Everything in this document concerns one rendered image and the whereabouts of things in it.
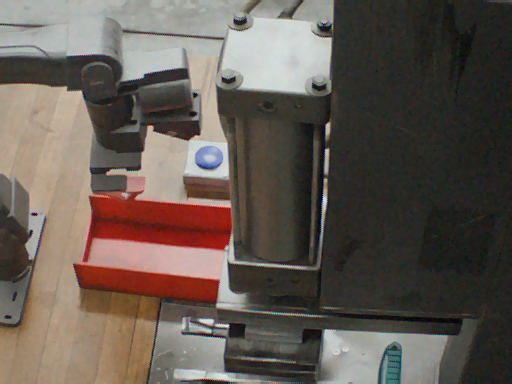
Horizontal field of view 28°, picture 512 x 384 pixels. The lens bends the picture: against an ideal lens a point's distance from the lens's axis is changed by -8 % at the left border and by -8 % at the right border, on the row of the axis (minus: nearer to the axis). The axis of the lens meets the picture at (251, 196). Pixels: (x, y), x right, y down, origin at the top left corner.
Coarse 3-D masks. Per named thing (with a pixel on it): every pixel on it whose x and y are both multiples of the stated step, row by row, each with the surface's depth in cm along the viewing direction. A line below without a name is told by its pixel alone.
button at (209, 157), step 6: (198, 150) 154; (204, 150) 154; (210, 150) 154; (216, 150) 154; (198, 156) 153; (204, 156) 153; (210, 156) 153; (216, 156) 153; (222, 156) 153; (198, 162) 153; (204, 162) 153; (210, 162) 153; (216, 162) 153; (204, 168) 153; (210, 168) 153
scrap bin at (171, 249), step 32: (96, 224) 150; (128, 224) 150; (160, 224) 150; (192, 224) 149; (224, 224) 148; (96, 256) 147; (128, 256) 147; (160, 256) 147; (192, 256) 147; (96, 288) 144; (128, 288) 143; (160, 288) 141; (192, 288) 140
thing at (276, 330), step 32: (224, 256) 113; (224, 288) 111; (224, 320) 111; (256, 320) 110; (288, 320) 109; (320, 320) 109; (352, 320) 108; (384, 320) 108; (416, 320) 107; (448, 320) 107; (224, 352) 111; (256, 352) 111; (288, 352) 110
